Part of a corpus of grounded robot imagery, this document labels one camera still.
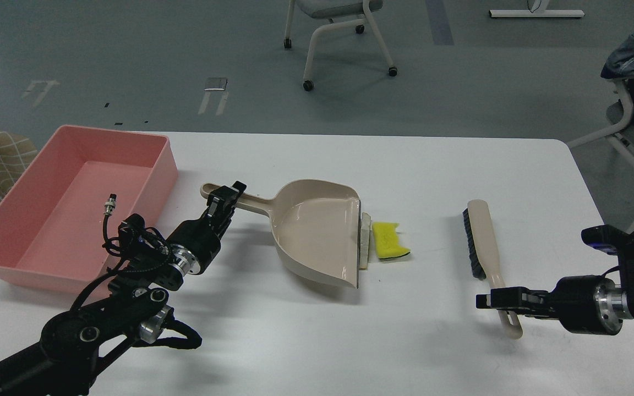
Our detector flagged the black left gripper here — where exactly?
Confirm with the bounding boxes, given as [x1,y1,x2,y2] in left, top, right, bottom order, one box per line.
[167,180,247,275]

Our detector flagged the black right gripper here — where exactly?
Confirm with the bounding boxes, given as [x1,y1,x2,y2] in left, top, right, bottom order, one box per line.
[475,275,626,336]

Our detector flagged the beige hand brush black bristles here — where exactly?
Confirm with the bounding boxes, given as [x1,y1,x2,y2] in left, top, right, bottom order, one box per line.
[462,199,523,340]

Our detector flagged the beige plastic dustpan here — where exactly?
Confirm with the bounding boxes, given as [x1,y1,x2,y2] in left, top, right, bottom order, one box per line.
[200,179,363,290]

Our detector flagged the yellow green sponge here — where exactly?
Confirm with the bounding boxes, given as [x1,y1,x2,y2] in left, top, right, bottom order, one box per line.
[371,222,411,259]

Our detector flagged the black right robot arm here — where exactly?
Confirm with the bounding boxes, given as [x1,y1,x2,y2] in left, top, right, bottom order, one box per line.
[475,225,634,336]

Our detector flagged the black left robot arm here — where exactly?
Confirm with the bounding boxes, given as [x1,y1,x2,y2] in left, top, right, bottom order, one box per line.
[0,182,246,395]

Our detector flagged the pink plastic bin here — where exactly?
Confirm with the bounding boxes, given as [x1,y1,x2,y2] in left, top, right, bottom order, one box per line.
[0,125,178,295]

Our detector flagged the metal floor plate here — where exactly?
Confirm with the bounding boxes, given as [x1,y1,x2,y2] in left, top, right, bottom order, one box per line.
[204,77,228,92]

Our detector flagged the white office chair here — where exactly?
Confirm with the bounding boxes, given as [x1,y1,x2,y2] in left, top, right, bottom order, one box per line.
[283,0,398,91]

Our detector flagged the white table leg base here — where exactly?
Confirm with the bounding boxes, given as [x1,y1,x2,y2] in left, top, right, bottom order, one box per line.
[489,9,584,19]

